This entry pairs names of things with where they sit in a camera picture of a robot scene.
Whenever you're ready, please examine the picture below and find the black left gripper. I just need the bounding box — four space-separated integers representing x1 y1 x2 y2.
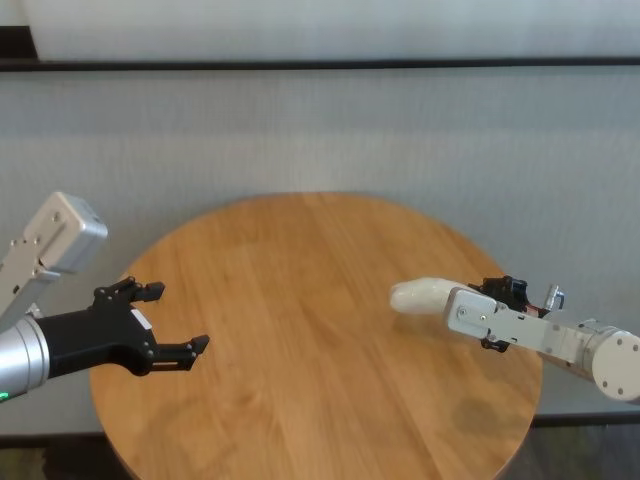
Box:
34 276 211 385

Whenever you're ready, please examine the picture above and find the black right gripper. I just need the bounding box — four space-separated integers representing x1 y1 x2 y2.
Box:
467 274 530 354

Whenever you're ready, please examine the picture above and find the white plastic-wrapped sandbag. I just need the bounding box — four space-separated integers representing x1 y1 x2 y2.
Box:
389 276 457 317

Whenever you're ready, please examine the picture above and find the silver right wrist connector plug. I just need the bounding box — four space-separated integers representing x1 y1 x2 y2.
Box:
543 283 569 312

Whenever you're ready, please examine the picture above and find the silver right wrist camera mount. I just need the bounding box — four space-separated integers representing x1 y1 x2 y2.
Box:
445 285 594 362

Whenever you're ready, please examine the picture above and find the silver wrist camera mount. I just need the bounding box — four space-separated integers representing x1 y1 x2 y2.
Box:
0 190 110 334
445 285 594 362

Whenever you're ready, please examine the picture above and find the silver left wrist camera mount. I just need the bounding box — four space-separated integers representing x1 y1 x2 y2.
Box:
0 190 110 334

